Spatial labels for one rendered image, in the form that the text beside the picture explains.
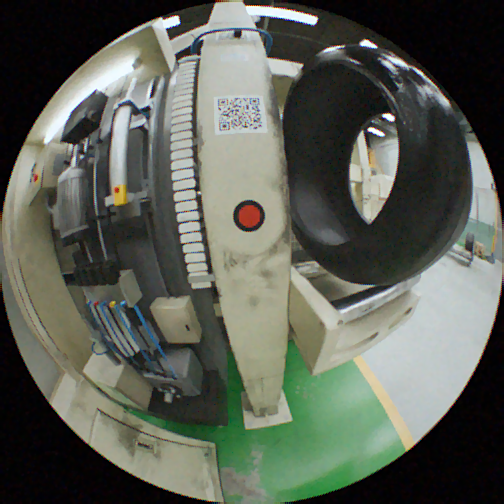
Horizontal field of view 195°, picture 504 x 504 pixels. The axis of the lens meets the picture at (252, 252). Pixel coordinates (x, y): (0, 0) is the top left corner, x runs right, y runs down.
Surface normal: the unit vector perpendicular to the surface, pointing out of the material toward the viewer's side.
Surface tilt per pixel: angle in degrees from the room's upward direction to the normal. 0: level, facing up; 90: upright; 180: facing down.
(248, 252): 90
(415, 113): 91
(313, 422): 0
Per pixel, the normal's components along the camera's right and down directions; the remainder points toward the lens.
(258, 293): 0.14, 0.28
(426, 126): -0.94, 0.19
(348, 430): -0.09, -0.95
